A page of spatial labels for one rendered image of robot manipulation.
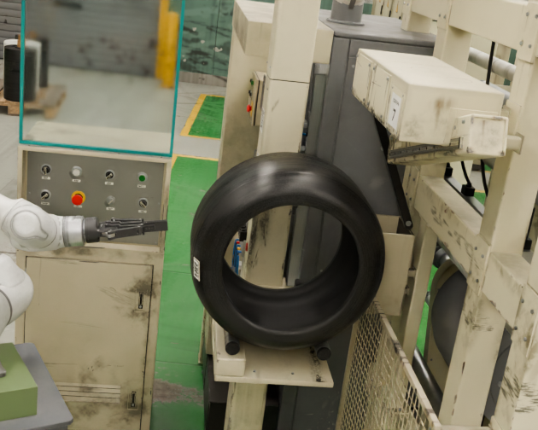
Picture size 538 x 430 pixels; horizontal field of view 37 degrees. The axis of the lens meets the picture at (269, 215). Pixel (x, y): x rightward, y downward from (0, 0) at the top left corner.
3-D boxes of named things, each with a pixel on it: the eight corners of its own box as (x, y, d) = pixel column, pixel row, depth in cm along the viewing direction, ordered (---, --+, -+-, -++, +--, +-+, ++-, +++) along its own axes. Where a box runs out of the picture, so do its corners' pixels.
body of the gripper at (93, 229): (82, 223, 227) (114, 221, 227) (85, 213, 235) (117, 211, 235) (84, 247, 229) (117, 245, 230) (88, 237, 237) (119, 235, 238)
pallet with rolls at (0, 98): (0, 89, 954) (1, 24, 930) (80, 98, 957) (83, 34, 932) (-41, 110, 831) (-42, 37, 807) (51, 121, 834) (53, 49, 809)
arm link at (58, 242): (69, 251, 236) (61, 247, 223) (15, 254, 235) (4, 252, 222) (67, 215, 237) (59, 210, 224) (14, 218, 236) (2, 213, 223)
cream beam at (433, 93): (348, 94, 252) (356, 48, 247) (425, 102, 255) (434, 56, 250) (394, 142, 195) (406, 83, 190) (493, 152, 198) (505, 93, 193)
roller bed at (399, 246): (347, 288, 291) (359, 212, 281) (386, 291, 293) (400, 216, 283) (358, 313, 272) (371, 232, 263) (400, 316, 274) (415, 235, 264)
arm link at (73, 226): (66, 212, 234) (86, 210, 235) (69, 241, 237) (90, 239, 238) (61, 222, 226) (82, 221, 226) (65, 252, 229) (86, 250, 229)
